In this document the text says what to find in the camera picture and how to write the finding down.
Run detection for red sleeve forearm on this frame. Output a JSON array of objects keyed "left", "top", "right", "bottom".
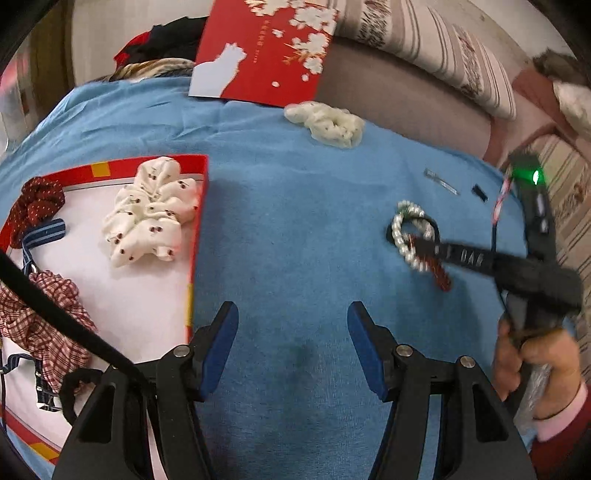
[{"left": 530, "top": 383, "right": 590, "bottom": 479}]

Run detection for red box lid with cat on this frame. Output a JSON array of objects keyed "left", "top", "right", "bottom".
[{"left": 188, "top": 0, "right": 338, "bottom": 107}]

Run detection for red beaded bracelet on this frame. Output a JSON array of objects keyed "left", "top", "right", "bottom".
[{"left": 407, "top": 234, "right": 454, "bottom": 293}]

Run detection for small black hair clip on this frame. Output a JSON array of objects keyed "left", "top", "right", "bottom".
[{"left": 472, "top": 184, "right": 488, "bottom": 203}]

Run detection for silver hair clip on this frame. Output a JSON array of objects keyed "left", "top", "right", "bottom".
[{"left": 424, "top": 169, "right": 460, "bottom": 196}]

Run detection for black hair tie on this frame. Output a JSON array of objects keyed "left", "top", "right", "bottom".
[{"left": 386, "top": 214, "right": 442, "bottom": 250}]

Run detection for dark red dotted scrunchie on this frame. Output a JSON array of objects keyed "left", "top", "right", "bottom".
[{"left": 7, "top": 177, "right": 65, "bottom": 249}]

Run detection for cream fuzzy scrunchie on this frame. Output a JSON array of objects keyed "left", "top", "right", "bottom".
[{"left": 283, "top": 101, "right": 365, "bottom": 149}]

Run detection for white cherry print scrunchie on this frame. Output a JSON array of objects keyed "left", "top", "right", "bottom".
[{"left": 101, "top": 156, "right": 202, "bottom": 268}]

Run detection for red white plaid scrunchie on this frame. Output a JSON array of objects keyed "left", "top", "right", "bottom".
[{"left": 1, "top": 271, "right": 97, "bottom": 393}]

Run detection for right hand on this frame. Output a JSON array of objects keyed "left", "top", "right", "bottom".
[{"left": 493, "top": 318, "right": 582, "bottom": 420}]

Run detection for black cable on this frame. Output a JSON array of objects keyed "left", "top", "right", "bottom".
[{"left": 0, "top": 250, "right": 150, "bottom": 425}]

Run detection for blue towel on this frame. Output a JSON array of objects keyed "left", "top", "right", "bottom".
[{"left": 1, "top": 78, "right": 526, "bottom": 479}]

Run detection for dark clothes pile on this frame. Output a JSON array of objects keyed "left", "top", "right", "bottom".
[{"left": 98, "top": 17, "right": 207, "bottom": 83}]

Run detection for red jewelry box tray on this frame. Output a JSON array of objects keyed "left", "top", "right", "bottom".
[{"left": 5, "top": 157, "right": 201, "bottom": 479}]

